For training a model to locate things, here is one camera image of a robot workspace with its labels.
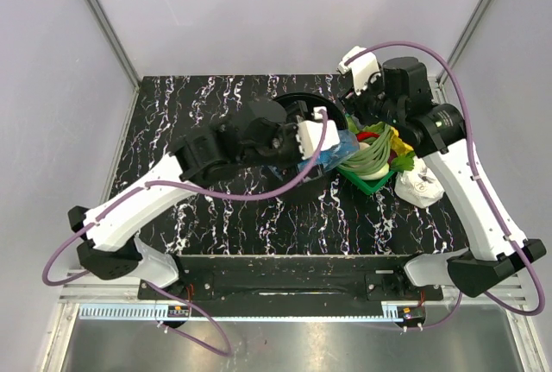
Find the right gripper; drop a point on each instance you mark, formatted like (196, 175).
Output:
(357, 102)

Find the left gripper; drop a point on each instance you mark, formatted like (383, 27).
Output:
(292, 129)

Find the detached blue trash bag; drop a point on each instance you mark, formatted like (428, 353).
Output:
(326, 161)

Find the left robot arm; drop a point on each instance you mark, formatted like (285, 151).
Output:
(197, 160)

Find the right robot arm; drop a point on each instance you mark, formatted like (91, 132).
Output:
(397, 92)

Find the black trash bin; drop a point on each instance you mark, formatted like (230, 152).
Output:
(317, 180)

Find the red chili pepper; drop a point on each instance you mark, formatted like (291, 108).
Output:
(362, 136)

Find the yellow white cabbage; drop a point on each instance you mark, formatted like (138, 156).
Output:
(398, 146)

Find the green vegetable basket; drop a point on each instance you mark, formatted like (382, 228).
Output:
(367, 186)

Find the green long beans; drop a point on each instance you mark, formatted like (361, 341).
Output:
(371, 161)

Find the green leafy vegetable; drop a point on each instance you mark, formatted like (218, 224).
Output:
(403, 163)

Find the white crumpled paper ball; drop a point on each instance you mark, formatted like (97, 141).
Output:
(419, 187)

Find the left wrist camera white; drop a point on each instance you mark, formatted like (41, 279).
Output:
(310, 134)

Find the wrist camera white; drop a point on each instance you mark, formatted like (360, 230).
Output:
(310, 134)
(361, 65)

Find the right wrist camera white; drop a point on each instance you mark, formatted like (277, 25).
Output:
(361, 65)

